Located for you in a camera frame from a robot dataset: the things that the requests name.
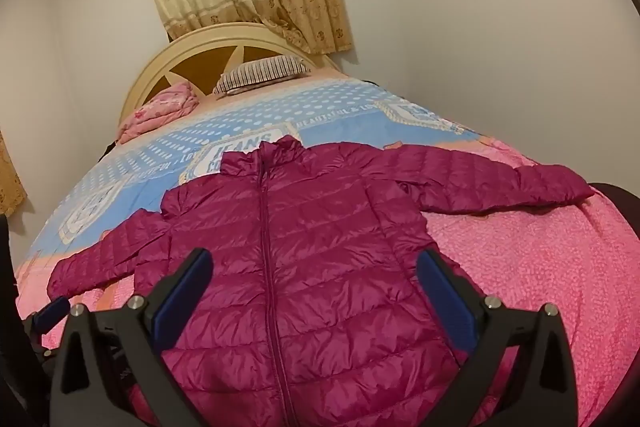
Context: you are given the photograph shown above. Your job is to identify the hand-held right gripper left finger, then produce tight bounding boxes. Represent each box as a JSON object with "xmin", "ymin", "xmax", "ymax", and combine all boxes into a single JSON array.
[{"xmin": 50, "ymin": 248, "xmax": 213, "ymax": 427}]

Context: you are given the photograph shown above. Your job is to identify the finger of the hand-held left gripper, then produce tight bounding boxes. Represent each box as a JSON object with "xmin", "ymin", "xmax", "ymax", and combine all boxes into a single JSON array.
[{"xmin": 22, "ymin": 296, "xmax": 72, "ymax": 360}]

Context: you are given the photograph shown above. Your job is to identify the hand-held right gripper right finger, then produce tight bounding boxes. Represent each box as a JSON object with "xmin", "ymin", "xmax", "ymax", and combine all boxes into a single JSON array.
[{"xmin": 416, "ymin": 248, "xmax": 581, "ymax": 427}]

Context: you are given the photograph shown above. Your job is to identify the magenta puffer jacket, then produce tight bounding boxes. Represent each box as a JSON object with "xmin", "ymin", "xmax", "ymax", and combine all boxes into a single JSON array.
[{"xmin": 47, "ymin": 136, "xmax": 596, "ymax": 427}]

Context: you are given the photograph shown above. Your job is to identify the bed with pink blue cover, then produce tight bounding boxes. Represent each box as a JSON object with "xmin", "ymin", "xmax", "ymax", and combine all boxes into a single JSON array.
[{"xmin": 15, "ymin": 69, "xmax": 640, "ymax": 427}]

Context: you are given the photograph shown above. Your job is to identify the folded pink floral quilt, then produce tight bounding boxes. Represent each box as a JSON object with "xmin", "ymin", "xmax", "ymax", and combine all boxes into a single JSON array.
[{"xmin": 117, "ymin": 82, "xmax": 201, "ymax": 145}]

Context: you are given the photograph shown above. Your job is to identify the cream round headboard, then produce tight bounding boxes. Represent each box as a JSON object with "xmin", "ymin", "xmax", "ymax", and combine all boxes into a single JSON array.
[{"xmin": 119, "ymin": 23, "xmax": 341, "ymax": 128}]

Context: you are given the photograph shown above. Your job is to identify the striped pillow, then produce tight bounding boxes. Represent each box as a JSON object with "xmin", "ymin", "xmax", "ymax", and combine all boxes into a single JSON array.
[{"xmin": 214, "ymin": 55, "xmax": 316, "ymax": 96}]

